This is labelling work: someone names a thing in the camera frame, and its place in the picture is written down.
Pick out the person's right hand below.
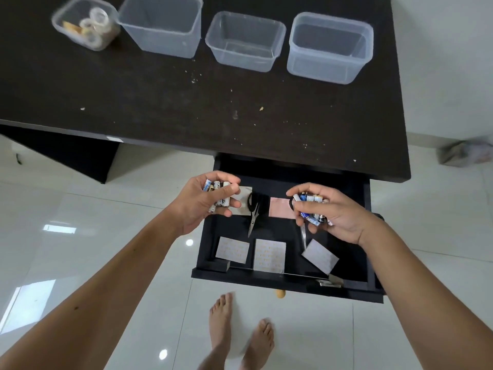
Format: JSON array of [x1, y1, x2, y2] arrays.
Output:
[[286, 182, 377, 245]]

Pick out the person's left hand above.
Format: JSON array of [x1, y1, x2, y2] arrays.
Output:
[[169, 171, 242, 238]]

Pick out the handful of blue batteries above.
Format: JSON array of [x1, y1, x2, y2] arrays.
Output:
[[292, 192, 334, 227]]

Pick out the handful of white batteries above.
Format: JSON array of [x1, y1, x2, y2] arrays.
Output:
[[202, 180, 232, 215]]

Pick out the person's left forearm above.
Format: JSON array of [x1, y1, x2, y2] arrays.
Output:
[[0, 210, 186, 370]]

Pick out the person's right forearm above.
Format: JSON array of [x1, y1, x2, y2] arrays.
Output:
[[358, 214, 493, 370]]

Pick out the white card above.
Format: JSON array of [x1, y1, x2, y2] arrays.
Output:
[[226, 186, 253, 216]]

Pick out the pink card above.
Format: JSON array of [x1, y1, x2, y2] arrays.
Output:
[[268, 197, 296, 219]]

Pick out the black desk drawer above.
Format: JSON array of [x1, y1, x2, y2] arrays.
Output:
[[191, 153, 386, 304]]

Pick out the grey dotted card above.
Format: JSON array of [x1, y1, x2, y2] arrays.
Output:
[[253, 239, 287, 274], [301, 238, 340, 276], [215, 236, 250, 265]]

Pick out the black desk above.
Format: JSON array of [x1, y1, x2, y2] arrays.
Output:
[[0, 0, 411, 184]]

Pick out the person's left foot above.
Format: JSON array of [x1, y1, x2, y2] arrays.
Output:
[[198, 292, 234, 370]]

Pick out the person's foot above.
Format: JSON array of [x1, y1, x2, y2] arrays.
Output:
[[240, 318, 275, 370], [198, 292, 234, 370]]

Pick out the person's right foot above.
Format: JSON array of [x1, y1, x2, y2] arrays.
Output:
[[240, 318, 275, 370]]

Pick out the low clear plastic container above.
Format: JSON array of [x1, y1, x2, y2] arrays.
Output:
[[204, 11, 287, 73]]

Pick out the wide clear plastic container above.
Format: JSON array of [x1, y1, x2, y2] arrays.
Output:
[[286, 12, 374, 85]]

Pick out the grey plastic bag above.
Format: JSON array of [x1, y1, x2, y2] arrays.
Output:
[[436, 136, 493, 168]]

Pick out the tall clear plastic container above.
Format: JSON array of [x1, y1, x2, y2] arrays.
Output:
[[117, 0, 204, 59]]

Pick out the small clear plastic container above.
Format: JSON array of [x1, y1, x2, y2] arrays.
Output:
[[51, 0, 121, 52]]

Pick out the black-handled scissors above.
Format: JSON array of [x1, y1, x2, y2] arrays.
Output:
[[246, 192, 261, 239]]

